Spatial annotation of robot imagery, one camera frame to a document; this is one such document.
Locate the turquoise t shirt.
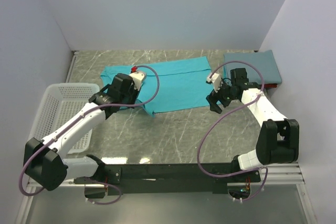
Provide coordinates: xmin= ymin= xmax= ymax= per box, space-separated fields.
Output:
xmin=100 ymin=56 xmax=213 ymax=116

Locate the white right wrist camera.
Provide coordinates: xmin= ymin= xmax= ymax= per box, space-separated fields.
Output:
xmin=206 ymin=73 xmax=222 ymax=92

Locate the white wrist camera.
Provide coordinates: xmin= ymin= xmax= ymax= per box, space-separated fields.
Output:
xmin=206 ymin=73 xmax=222 ymax=92
xmin=129 ymin=66 xmax=146 ymax=91

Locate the aluminium rail frame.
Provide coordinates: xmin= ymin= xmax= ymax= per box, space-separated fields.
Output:
xmin=27 ymin=162 xmax=305 ymax=189

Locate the folded grey-blue t shirt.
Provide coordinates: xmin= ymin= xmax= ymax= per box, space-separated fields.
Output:
xmin=224 ymin=50 xmax=282 ymax=84

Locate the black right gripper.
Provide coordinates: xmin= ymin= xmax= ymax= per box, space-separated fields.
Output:
xmin=206 ymin=78 xmax=238 ymax=114

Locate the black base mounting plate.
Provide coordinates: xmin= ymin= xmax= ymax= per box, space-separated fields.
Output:
xmin=74 ymin=163 xmax=261 ymax=194

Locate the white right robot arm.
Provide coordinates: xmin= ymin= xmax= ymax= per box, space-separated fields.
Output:
xmin=206 ymin=68 xmax=299 ymax=182

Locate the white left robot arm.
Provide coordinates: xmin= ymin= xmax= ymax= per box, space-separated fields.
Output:
xmin=22 ymin=71 xmax=146 ymax=191

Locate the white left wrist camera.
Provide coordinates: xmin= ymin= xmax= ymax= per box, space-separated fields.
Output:
xmin=129 ymin=66 xmax=146 ymax=91

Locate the folded red t shirt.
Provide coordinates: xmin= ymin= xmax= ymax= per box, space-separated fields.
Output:
xmin=265 ymin=83 xmax=277 ymax=89

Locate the white plastic laundry basket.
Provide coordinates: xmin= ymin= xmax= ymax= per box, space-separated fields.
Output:
xmin=28 ymin=83 xmax=100 ymax=140

